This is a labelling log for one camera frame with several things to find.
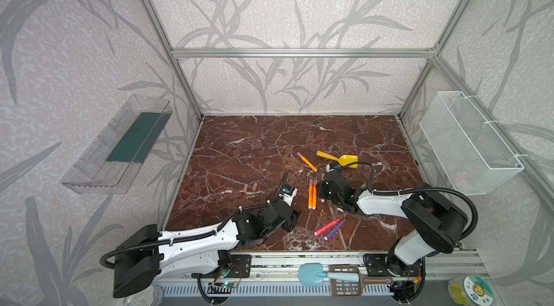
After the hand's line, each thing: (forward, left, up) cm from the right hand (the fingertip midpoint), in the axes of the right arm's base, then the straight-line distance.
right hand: (316, 179), depth 93 cm
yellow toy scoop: (+11, -14, -3) cm, 18 cm away
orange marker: (+11, +4, -3) cm, 12 cm away
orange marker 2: (-6, +3, -1) cm, 7 cm away
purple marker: (-19, -8, -2) cm, 21 cm away
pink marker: (-19, -2, -3) cm, 20 cm away
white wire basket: (-8, -44, +31) cm, 54 cm away
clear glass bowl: (-40, +53, +4) cm, 67 cm away
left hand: (-14, +8, +7) cm, 17 cm away
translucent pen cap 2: (-2, +27, -3) cm, 27 cm away
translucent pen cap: (-4, +31, -2) cm, 31 cm away
